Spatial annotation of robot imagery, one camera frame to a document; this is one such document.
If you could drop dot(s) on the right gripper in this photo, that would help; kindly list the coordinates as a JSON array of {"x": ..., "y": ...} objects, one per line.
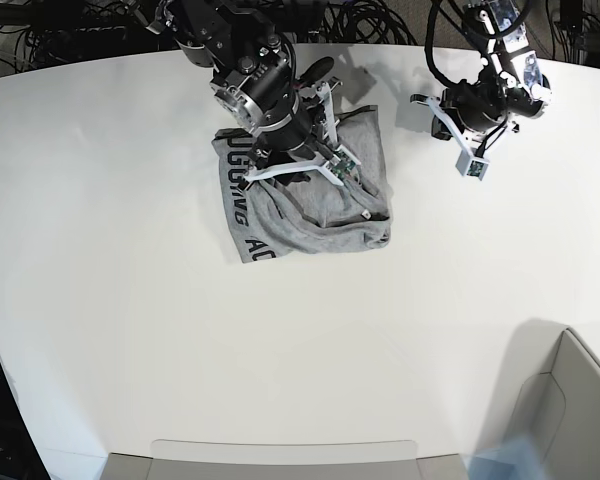
[{"x": 268, "y": 163}]

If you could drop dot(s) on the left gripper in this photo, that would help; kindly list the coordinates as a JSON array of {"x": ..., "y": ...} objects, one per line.
[{"x": 439, "y": 129}]

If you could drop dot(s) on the grey T-shirt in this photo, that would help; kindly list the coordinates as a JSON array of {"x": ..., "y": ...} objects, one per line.
[{"x": 270, "y": 220}]

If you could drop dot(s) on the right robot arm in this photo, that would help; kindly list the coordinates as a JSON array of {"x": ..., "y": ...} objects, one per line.
[{"x": 254, "y": 66}]

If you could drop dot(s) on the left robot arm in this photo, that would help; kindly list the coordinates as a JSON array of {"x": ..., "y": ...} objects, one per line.
[{"x": 510, "y": 82}]

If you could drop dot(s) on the grey chair at bottom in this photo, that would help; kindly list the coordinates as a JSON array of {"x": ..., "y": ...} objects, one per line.
[{"x": 171, "y": 459}]

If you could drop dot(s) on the blue blurred object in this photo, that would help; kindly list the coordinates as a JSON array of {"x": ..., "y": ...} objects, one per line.
[{"x": 510, "y": 457}]

